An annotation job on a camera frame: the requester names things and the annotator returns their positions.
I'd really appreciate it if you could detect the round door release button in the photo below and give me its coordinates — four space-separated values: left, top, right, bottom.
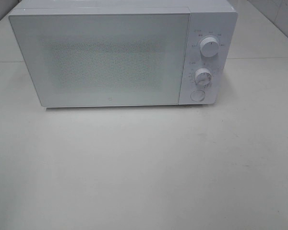
190 90 205 102

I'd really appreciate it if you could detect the white timer knob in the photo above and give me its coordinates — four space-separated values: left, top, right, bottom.
194 68 212 86

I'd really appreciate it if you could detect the white microwave door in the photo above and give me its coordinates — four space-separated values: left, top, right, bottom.
9 14 189 107

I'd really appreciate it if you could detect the white microwave oven body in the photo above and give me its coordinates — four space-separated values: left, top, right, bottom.
9 0 238 105

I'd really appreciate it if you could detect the white upper power knob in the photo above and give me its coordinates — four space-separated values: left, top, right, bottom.
199 36 220 58

